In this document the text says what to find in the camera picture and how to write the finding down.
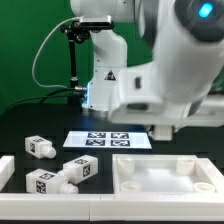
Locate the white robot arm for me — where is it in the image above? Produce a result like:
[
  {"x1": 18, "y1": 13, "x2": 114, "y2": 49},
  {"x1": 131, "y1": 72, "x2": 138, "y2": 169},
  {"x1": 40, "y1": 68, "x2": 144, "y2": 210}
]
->
[{"x1": 70, "y1": 0, "x2": 224, "y2": 128}]

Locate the black cable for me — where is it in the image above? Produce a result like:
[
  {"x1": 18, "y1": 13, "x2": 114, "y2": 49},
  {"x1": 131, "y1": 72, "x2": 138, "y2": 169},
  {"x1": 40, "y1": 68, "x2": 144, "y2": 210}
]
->
[{"x1": 7, "y1": 87, "x2": 88, "y2": 111}]

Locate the white front fence bar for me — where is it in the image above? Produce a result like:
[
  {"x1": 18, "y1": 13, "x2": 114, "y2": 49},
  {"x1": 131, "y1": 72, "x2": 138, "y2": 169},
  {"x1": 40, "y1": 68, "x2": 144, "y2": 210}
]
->
[{"x1": 0, "y1": 193, "x2": 224, "y2": 221}]

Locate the white sheet with tags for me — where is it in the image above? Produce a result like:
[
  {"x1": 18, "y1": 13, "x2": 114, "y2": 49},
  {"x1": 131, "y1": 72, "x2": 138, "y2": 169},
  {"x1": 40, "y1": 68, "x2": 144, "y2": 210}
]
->
[{"x1": 63, "y1": 131, "x2": 151, "y2": 149}]

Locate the grey camera on stand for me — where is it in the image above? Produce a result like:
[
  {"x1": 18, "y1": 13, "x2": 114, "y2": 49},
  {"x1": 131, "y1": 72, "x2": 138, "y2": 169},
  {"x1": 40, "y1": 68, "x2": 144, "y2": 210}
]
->
[{"x1": 79, "y1": 15, "x2": 114, "y2": 30}]

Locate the grey camera cable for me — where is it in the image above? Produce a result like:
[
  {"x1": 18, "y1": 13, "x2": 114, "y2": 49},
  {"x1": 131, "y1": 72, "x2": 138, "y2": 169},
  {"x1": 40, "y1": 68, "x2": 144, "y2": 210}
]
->
[{"x1": 31, "y1": 17, "x2": 81, "y2": 90}]

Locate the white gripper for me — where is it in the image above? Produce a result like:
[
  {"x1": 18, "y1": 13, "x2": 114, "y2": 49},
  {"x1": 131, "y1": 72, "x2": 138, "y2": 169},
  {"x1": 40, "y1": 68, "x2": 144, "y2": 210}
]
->
[{"x1": 143, "y1": 96, "x2": 224, "y2": 128}]

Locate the white left fence block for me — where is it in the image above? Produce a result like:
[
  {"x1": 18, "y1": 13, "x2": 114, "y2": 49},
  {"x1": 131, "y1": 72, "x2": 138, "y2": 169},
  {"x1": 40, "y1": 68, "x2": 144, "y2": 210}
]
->
[{"x1": 0, "y1": 156, "x2": 15, "y2": 192}]

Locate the black camera stand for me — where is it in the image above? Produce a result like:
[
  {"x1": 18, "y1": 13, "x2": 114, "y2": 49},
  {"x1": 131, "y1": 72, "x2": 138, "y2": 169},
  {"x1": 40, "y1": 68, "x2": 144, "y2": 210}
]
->
[{"x1": 60, "y1": 22, "x2": 90, "y2": 106}]

